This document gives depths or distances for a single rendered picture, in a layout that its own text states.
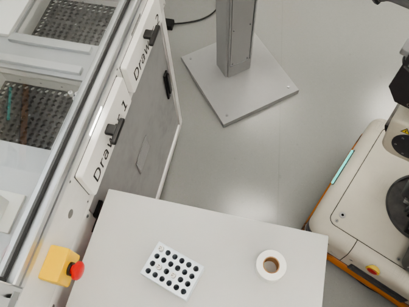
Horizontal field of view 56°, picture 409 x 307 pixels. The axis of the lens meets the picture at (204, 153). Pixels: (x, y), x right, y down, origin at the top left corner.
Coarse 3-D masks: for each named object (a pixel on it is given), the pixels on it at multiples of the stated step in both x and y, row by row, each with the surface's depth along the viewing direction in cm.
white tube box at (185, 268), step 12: (156, 252) 92; (168, 252) 94; (156, 264) 90; (168, 264) 91; (180, 264) 90; (192, 264) 90; (144, 276) 91; (156, 276) 92; (168, 276) 89; (180, 276) 89; (192, 276) 92; (168, 288) 88; (180, 288) 88; (192, 288) 88
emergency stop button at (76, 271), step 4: (76, 264) 82; (80, 264) 82; (84, 264) 84; (72, 268) 82; (76, 268) 81; (80, 268) 82; (84, 268) 84; (72, 272) 81; (76, 272) 81; (80, 272) 82; (72, 276) 81; (76, 276) 81; (80, 276) 82; (76, 280) 82
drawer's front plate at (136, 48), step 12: (156, 0) 113; (144, 12) 109; (156, 12) 116; (144, 24) 107; (156, 24) 118; (132, 48) 103; (144, 48) 111; (132, 60) 103; (144, 60) 113; (132, 72) 105; (132, 84) 107
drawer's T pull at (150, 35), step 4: (156, 28) 108; (144, 32) 108; (148, 32) 108; (152, 32) 108; (156, 32) 108; (144, 36) 107; (148, 36) 107; (152, 36) 107; (156, 36) 108; (152, 40) 106; (152, 44) 106
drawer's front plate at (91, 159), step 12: (120, 84) 98; (108, 96) 96; (120, 96) 100; (108, 108) 95; (120, 108) 101; (108, 120) 95; (96, 132) 92; (96, 144) 91; (84, 156) 89; (96, 156) 92; (108, 156) 100; (84, 168) 88; (96, 168) 94; (84, 180) 88; (96, 192) 96
